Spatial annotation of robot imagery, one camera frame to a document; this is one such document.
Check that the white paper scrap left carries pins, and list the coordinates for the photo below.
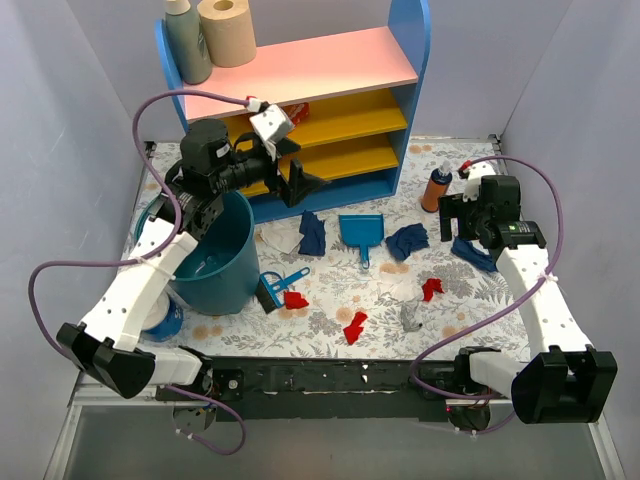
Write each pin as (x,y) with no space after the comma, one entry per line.
(281,238)

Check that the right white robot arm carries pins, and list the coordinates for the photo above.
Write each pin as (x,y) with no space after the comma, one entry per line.
(566,380)

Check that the red box upper shelf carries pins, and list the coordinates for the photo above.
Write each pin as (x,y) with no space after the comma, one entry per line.
(297,112)

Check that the dark blue paper scrap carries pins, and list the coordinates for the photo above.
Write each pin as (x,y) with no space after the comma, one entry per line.
(313,231)
(407,240)
(466,251)

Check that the red paper scrap right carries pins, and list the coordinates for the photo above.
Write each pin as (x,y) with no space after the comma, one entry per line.
(431,287)

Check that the floral table cloth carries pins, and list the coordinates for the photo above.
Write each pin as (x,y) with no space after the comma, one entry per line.
(467,313)

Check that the red paper scrap middle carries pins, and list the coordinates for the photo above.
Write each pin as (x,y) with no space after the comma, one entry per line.
(355,328)

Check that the dark blue paper scrap right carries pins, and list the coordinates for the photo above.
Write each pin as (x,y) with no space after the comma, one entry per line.
(466,251)

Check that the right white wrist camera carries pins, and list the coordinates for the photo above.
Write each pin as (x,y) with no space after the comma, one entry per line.
(472,173)

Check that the grey green bottle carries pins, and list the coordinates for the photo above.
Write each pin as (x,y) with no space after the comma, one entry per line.
(187,42)

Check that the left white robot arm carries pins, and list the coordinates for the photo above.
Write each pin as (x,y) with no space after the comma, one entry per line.
(104,343)

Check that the dark blue paper scrap middle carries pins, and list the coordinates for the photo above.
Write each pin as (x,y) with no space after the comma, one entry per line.
(407,240)

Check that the blue plastic dustpan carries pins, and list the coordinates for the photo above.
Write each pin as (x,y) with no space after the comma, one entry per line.
(362,232)

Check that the teal plastic bucket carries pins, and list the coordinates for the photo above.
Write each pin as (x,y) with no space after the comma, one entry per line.
(221,275)

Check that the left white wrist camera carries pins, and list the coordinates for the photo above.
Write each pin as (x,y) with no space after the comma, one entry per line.
(271,123)

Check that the dark blue paper scrap left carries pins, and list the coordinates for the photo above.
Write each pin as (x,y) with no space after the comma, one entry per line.
(313,231)

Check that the blue pink yellow shelf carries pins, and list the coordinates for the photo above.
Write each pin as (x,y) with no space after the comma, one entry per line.
(362,88)

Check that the brown paper roll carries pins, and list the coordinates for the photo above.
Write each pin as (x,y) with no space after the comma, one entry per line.
(228,31)

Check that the red paper scrap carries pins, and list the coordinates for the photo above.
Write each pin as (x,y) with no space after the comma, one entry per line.
(431,287)
(355,328)
(294,300)

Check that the orange spray bottle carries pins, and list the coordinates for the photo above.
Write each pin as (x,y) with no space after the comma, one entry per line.
(437,186)

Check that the aluminium frame rail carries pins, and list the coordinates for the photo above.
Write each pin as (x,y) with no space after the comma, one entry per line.
(86,393)

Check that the blue hand brush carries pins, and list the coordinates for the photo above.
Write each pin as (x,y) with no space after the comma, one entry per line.
(271,287)

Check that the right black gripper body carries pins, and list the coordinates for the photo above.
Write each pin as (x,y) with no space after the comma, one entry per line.
(447,218)

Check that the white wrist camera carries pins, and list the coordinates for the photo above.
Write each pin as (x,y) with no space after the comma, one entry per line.
(472,173)
(271,123)

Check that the red paper scrap left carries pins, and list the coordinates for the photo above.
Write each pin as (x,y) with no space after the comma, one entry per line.
(294,300)

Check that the white blue tape roll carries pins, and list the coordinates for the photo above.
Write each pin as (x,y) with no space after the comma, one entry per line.
(164,320)

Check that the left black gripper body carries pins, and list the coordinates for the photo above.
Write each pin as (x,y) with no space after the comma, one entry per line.
(282,181)

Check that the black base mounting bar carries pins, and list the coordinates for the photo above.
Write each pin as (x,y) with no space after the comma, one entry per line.
(265,388)

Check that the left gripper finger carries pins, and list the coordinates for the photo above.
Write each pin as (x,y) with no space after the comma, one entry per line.
(286,146)
(299,184)

